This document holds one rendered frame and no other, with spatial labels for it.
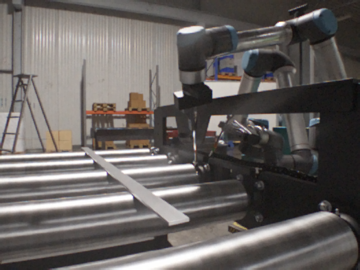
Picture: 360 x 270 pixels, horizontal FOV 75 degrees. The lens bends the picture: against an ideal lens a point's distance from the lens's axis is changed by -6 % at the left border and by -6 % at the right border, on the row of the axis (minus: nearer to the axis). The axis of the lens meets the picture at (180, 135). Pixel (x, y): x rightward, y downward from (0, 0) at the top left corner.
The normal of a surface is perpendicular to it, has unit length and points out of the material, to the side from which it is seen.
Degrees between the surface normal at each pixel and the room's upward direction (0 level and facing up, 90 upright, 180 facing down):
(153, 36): 90
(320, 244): 48
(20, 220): 53
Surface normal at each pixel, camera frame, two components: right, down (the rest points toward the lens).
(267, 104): -0.91, 0.02
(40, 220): 0.33, -0.55
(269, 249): 0.24, -0.77
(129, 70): 0.40, 0.05
